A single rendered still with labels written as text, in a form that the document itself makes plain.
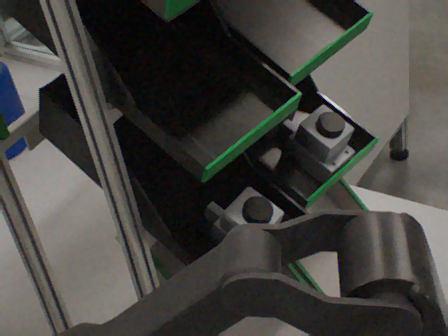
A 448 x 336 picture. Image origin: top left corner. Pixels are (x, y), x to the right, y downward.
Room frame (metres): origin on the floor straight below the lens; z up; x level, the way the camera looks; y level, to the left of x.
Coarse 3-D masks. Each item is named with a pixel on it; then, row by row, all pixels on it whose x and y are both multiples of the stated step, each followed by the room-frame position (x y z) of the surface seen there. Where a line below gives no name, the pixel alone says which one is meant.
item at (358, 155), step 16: (304, 80) 0.85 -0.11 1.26; (304, 96) 0.85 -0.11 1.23; (320, 96) 0.83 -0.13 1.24; (304, 112) 0.83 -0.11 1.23; (336, 112) 0.81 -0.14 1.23; (256, 144) 0.78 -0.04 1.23; (272, 144) 0.78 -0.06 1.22; (352, 144) 0.78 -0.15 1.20; (368, 144) 0.76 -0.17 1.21; (256, 160) 0.74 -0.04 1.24; (272, 160) 0.76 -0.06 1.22; (288, 160) 0.76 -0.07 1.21; (352, 160) 0.74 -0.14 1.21; (272, 176) 0.72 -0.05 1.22; (288, 176) 0.74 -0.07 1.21; (304, 176) 0.74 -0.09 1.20; (336, 176) 0.72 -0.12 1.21; (288, 192) 0.71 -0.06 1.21; (304, 192) 0.72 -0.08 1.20; (320, 192) 0.71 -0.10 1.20; (304, 208) 0.69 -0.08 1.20
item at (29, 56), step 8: (0, 32) 1.78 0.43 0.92; (0, 40) 1.77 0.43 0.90; (0, 48) 1.77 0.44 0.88; (8, 48) 1.76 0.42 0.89; (16, 48) 1.75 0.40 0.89; (0, 56) 1.78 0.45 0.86; (8, 56) 1.76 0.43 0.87; (16, 56) 1.75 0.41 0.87; (24, 56) 1.73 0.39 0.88; (32, 56) 1.71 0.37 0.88; (40, 56) 1.70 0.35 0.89; (48, 56) 1.69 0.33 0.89; (56, 56) 1.68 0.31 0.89; (32, 64) 1.72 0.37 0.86; (40, 64) 1.70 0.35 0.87; (48, 64) 1.69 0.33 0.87; (56, 64) 1.67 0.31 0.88
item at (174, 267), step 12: (144, 228) 0.73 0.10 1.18; (156, 240) 0.72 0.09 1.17; (156, 252) 0.71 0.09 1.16; (168, 252) 0.71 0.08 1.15; (156, 264) 0.67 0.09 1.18; (168, 264) 0.70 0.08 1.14; (180, 264) 0.71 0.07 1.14; (288, 264) 0.70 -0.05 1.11; (168, 276) 0.66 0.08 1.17; (288, 276) 0.70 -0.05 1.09; (300, 276) 0.69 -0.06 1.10; (240, 324) 0.66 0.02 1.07; (252, 324) 0.66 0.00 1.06; (264, 324) 0.67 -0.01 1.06; (276, 324) 0.67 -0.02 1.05; (288, 324) 0.67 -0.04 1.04
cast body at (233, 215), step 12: (252, 192) 0.65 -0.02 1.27; (216, 204) 0.67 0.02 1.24; (240, 204) 0.64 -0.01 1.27; (252, 204) 0.63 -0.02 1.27; (264, 204) 0.63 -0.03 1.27; (204, 216) 0.68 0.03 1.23; (216, 216) 0.66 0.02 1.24; (228, 216) 0.62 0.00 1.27; (240, 216) 0.62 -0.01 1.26; (252, 216) 0.62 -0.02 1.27; (264, 216) 0.62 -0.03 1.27; (276, 216) 0.62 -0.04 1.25; (216, 228) 0.64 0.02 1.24; (228, 228) 0.63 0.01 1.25; (216, 240) 0.64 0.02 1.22
